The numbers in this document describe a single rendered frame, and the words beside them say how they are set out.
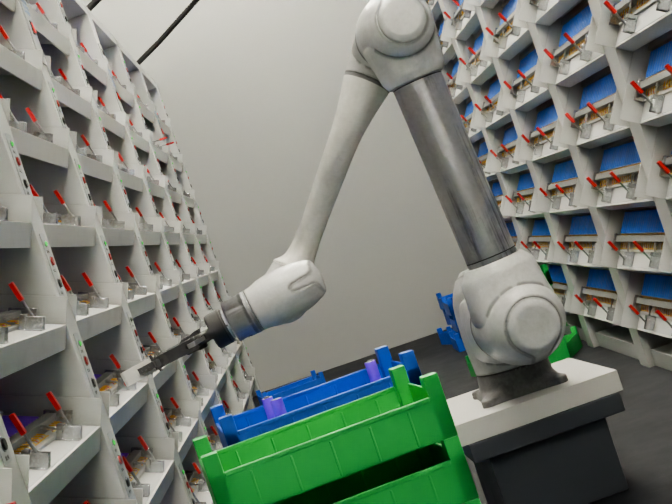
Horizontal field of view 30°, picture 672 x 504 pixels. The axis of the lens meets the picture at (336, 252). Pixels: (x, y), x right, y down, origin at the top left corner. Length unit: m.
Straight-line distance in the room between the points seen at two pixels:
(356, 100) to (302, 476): 1.19
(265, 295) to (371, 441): 1.02
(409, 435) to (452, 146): 0.97
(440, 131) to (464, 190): 0.12
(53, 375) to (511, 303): 0.84
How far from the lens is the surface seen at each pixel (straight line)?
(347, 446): 1.51
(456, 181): 2.38
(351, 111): 2.54
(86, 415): 2.32
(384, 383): 1.84
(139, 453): 2.98
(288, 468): 1.50
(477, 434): 2.50
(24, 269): 2.32
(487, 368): 2.60
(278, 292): 2.50
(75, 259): 3.02
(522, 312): 2.33
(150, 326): 3.70
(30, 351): 2.02
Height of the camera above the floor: 0.68
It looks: 1 degrees down
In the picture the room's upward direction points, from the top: 19 degrees counter-clockwise
